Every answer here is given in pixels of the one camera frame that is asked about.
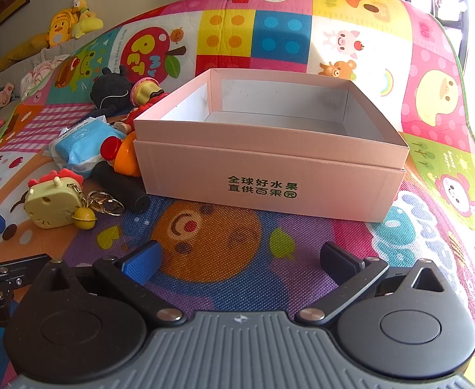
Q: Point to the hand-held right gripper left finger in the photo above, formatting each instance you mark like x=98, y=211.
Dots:
x=142, y=265

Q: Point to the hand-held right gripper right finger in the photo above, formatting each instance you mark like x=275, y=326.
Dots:
x=338, y=261

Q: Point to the black foam cylinder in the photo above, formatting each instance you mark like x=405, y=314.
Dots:
x=122, y=188

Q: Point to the orange pumpkin toy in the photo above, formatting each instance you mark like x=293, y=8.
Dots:
x=127, y=160

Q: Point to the pink cardboard box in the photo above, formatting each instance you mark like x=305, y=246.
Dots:
x=269, y=178

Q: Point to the blue tissue pack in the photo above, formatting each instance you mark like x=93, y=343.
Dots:
x=79, y=146

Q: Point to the red doll figure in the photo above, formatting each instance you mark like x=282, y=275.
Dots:
x=146, y=109

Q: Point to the pink yellow toy figure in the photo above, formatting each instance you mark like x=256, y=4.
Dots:
x=146, y=91

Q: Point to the black plush toy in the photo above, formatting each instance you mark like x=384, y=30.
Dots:
x=107, y=89

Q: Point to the pink white clothing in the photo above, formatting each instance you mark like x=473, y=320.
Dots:
x=42, y=75

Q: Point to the yellow pillow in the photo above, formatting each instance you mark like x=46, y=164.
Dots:
x=22, y=50

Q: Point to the yellow duck plush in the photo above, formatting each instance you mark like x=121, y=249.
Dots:
x=61, y=28

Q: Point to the yellow green bird plush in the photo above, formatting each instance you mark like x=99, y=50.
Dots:
x=85, y=18

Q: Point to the colourful cartoon play mat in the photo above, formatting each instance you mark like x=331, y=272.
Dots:
x=237, y=44

